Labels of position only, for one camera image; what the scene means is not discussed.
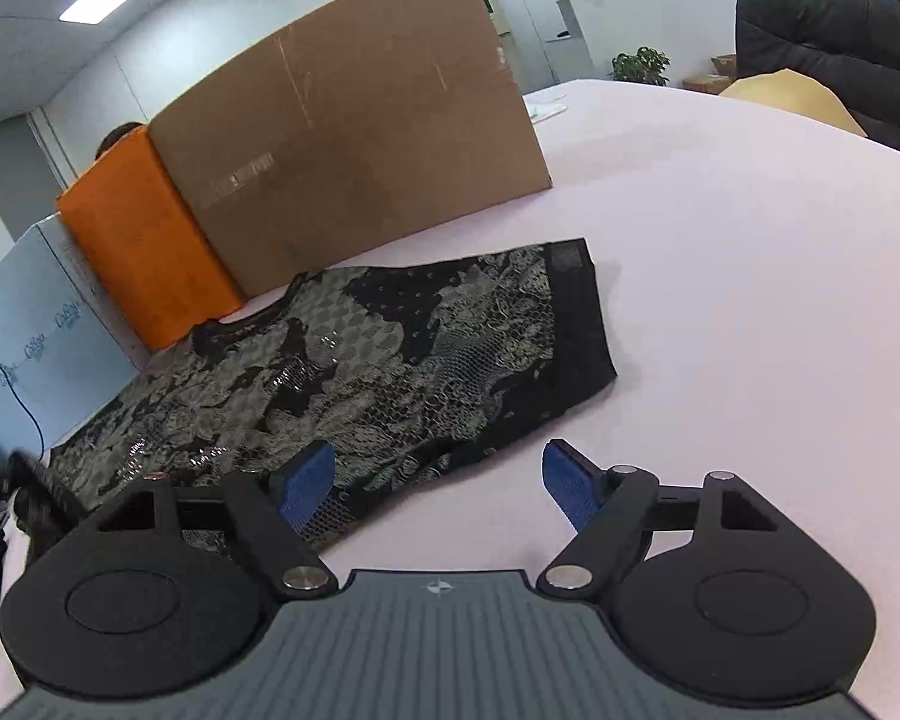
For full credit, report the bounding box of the brown cardboard box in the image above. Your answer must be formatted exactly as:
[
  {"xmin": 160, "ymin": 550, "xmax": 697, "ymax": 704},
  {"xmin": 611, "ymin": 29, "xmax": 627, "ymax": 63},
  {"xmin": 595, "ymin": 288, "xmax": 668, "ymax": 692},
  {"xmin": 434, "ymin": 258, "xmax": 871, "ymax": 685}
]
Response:
[{"xmin": 148, "ymin": 0, "xmax": 553, "ymax": 299}]

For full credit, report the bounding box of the black cable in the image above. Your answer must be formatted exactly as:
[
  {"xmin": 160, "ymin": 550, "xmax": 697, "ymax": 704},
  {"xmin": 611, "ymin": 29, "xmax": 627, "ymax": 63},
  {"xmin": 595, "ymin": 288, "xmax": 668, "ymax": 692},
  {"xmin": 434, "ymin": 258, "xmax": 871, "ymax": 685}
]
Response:
[{"xmin": 0, "ymin": 343, "xmax": 46, "ymax": 462}]

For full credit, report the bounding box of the dark sofa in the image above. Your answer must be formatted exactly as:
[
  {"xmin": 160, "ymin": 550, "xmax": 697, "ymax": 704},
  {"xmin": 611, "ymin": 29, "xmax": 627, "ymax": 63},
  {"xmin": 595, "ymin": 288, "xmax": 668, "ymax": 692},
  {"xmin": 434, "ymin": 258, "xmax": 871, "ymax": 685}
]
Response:
[{"xmin": 735, "ymin": 0, "xmax": 900, "ymax": 164}]

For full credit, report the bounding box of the light blue box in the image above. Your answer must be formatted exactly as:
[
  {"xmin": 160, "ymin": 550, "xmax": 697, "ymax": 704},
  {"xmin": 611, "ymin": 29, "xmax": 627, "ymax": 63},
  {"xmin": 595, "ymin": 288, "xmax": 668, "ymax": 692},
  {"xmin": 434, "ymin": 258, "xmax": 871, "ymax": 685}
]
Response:
[{"xmin": 0, "ymin": 214, "xmax": 140, "ymax": 466}]

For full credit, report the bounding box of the small open cardboard box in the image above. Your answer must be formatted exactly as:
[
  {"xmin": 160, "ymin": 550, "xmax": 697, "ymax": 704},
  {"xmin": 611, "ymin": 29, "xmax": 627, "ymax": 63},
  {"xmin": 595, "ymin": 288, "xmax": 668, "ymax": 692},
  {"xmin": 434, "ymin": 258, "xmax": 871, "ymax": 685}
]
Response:
[{"xmin": 682, "ymin": 54, "xmax": 740, "ymax": 96}]

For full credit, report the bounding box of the orange printed box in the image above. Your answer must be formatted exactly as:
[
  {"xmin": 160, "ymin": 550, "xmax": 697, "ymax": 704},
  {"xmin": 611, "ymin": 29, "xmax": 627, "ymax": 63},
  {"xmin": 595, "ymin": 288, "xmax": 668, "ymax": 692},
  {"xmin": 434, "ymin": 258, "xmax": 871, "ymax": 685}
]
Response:
[{"xmin": 55, "ymin": 125, "xmax": 247, "ymax": 352}]

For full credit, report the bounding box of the white paper sheet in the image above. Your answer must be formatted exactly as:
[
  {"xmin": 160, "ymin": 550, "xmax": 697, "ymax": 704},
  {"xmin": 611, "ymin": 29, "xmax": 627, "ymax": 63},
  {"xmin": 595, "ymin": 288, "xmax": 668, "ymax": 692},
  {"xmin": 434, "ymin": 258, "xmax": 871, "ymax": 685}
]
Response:
[{"xmin": 523, "ymin": 94, "xmax": 569, "ymax": 123}]

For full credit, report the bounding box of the white counter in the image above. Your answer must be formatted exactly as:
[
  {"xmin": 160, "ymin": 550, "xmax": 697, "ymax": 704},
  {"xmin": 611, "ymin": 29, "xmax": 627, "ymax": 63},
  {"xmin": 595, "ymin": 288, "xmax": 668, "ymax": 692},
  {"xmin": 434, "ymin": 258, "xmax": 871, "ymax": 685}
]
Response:
[{"xmin": 555, "ymin": 0, "xmax": 830, "ymax": 83}]

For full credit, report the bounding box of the black lace patterned top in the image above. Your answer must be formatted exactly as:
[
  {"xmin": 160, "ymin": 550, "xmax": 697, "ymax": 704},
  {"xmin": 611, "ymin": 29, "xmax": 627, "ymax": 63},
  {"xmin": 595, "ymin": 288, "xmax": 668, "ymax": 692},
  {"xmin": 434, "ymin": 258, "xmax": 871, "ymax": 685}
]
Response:
[{"xmin": 45, "ymin": 238, "xmax": 618, "ymax": 552}]

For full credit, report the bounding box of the potted floor plant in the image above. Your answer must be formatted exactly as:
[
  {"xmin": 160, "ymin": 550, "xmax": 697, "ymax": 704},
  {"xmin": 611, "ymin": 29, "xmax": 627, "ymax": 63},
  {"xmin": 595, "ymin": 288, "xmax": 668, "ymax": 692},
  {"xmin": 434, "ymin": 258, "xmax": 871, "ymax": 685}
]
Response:
[{"xmin": 610, "ymin": 46, "xmax": 671, "ymax": 86}]

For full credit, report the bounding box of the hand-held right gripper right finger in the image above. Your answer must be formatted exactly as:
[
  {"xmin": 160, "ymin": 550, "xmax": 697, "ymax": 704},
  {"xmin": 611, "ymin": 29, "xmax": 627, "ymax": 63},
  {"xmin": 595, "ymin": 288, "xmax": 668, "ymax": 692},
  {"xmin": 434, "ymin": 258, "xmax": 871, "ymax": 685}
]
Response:
[{"xmin": 536, "ymin": 440, "xmax": 785, "ymax": 599}]

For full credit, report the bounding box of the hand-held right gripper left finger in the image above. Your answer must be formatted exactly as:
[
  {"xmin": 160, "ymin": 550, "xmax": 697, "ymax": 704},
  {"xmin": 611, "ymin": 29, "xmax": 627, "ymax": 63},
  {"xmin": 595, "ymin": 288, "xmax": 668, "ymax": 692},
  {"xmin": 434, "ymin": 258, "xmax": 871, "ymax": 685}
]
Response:
[{"xmin": 94, "ymin": 441, "xmax": 338, "ymax": 601}]

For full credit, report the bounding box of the yellow cushion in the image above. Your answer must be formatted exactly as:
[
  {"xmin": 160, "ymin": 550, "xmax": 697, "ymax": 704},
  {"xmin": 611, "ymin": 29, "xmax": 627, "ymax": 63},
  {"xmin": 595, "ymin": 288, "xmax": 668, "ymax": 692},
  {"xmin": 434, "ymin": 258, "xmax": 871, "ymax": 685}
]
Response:
[{"xmin": 720, "ymin": 67, "xmax": 869, "ymax": 138}]

